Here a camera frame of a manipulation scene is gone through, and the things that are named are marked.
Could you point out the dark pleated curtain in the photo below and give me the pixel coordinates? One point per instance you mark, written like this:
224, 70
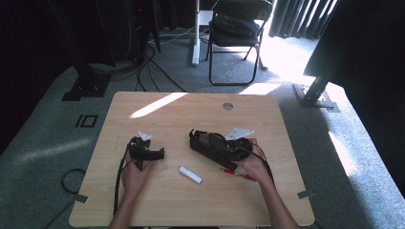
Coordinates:
299, 19

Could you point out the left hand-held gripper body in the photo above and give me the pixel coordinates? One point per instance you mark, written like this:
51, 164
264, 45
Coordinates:
138, 150

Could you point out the black folding chair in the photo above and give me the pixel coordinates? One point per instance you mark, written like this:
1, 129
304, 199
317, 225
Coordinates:
234, 41

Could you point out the white eraser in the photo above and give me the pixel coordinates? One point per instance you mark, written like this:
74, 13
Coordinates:
190, 174

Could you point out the black bag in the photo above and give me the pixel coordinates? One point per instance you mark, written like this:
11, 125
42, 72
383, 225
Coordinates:
235, 25

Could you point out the black stand with square base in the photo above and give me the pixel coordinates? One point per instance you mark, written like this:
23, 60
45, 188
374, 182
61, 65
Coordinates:
86, 87

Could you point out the person's left hand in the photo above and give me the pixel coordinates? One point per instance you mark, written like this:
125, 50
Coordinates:
133, 180

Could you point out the black pencil case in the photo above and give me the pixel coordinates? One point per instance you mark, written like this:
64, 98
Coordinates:
202, 148

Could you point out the white desk leg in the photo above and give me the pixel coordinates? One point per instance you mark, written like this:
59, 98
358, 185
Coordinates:
196, 38

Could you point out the round grey table grommet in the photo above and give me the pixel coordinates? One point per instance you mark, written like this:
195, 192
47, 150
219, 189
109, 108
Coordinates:
227, 106

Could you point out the dark equipment rack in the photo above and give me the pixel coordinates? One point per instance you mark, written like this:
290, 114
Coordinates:
141, 28

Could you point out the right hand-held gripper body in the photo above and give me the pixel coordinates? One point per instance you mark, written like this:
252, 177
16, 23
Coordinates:
240, 148

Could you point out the person's right hand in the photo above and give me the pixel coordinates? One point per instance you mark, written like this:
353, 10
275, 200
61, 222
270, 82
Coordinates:
256, 168

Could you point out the red pen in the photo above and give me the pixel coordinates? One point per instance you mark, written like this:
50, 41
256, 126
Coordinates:
234, 172

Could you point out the black metal stand with plate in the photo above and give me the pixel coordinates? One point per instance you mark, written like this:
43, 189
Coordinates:
315, 95

